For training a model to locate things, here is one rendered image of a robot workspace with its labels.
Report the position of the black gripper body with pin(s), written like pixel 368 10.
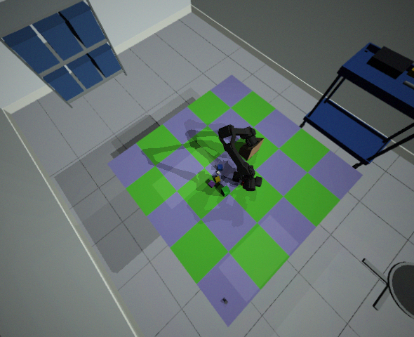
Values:
pixel 258 180

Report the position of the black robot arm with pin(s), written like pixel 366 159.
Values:
pixel 245 171

